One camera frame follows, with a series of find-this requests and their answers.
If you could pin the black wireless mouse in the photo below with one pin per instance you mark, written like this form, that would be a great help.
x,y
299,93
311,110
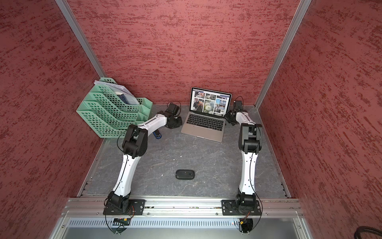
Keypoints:
x,y
185,174

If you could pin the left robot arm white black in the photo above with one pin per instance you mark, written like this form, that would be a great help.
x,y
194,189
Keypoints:
x,y
134,146

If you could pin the silver laptop computer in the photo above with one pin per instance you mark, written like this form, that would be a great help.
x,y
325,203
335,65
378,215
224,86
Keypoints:
x,y
206,114

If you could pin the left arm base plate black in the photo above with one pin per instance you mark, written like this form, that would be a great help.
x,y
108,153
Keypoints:
x,y
137,206

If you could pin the papers in organizer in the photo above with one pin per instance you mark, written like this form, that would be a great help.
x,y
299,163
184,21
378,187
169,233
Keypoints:
x,y
125,95

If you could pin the green plastic file organizer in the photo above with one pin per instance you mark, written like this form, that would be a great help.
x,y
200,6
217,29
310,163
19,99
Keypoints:
x,y
107,115

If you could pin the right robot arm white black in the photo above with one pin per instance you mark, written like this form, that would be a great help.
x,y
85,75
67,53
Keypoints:
x,y
247,201

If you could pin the right aluminium corner post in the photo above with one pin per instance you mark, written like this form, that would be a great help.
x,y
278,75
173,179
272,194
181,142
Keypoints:
x,y
288,38

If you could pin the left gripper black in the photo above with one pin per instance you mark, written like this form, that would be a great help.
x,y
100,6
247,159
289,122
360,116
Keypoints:
x,y
179,123

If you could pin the left aluminium corner post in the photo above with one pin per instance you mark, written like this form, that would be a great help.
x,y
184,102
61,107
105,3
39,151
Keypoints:
x,y
79,34

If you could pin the aluminium corner post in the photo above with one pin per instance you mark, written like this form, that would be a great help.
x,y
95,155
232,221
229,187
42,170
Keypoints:
x,y
288,38
79,34

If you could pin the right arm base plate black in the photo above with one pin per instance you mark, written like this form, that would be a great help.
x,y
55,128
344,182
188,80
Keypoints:
x,y
228,207

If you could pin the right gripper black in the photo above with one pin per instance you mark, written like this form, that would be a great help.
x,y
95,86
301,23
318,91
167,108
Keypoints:
x,y
226,116

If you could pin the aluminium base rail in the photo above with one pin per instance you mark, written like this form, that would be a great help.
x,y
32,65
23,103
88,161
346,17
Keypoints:
x,y
182,207

